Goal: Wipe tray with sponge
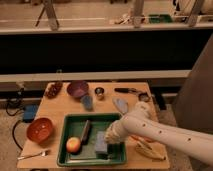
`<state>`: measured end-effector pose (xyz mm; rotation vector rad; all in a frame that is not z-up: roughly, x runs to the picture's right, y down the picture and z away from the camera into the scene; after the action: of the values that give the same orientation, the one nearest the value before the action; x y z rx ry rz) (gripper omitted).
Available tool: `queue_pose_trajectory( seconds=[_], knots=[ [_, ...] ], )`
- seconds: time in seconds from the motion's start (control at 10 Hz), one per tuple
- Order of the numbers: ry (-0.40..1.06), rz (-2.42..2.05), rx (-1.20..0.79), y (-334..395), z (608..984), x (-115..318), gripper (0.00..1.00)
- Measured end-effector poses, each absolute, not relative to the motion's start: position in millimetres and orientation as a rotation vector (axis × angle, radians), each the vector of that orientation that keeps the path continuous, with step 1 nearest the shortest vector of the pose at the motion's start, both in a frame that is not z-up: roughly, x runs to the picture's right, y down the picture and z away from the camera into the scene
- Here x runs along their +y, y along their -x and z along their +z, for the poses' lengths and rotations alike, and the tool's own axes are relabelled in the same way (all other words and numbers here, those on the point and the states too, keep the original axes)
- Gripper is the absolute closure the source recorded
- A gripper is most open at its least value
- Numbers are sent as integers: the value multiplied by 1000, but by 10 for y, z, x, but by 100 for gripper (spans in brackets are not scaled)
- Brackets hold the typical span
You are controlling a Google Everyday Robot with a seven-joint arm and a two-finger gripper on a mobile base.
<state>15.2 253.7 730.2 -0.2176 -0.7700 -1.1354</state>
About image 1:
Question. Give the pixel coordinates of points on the orange bowl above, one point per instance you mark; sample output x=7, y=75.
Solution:
x=40, y=130

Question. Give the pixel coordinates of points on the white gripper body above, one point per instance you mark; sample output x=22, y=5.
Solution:
x=115, y=133

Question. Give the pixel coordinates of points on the small metal cup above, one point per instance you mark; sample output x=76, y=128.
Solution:
x=99, y=92

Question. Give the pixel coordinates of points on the blue box on floor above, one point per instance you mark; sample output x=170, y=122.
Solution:
x=30, y=113

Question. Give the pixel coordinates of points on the blue sponge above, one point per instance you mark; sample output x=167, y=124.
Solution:
x=101, y=147

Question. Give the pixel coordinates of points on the wooden table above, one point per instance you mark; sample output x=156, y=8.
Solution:
x=56, y=109

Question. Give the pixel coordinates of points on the small round tin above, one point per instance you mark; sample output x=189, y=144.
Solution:
x=144, y=97

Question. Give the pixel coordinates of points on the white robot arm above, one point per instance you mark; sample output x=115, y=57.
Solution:
x=137, y=122

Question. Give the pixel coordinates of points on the yellow banana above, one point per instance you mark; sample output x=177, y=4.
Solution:
x=147, y=152

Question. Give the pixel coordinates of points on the green plastic tray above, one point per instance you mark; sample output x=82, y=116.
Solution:
x=86, y=156

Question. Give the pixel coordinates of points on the red yellow apple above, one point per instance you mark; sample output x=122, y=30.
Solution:
x=73, y=144

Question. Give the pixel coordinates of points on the dark brush bar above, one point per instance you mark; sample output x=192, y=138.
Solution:
x=85, y=132

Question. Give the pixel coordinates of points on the blue grey cup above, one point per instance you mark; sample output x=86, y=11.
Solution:
x=87, y=102

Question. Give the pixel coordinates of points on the purple bowl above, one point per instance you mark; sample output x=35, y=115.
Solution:
x=77, y=88

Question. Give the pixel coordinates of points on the black handled knife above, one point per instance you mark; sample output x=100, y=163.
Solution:
x=127, y=90

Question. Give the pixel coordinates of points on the orange carrot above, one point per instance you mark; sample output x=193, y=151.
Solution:
x=138, y=138

